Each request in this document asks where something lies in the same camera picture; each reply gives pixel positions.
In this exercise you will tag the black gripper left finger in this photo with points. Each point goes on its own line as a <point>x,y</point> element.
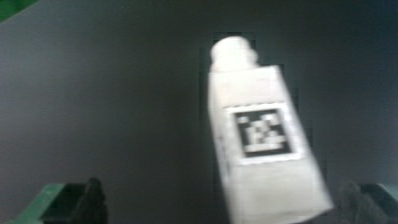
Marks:
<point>67,204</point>

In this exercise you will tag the white leg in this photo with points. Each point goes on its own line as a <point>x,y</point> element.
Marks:
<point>274,187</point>

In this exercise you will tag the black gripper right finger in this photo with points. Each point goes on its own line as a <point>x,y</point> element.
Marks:
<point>368,203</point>

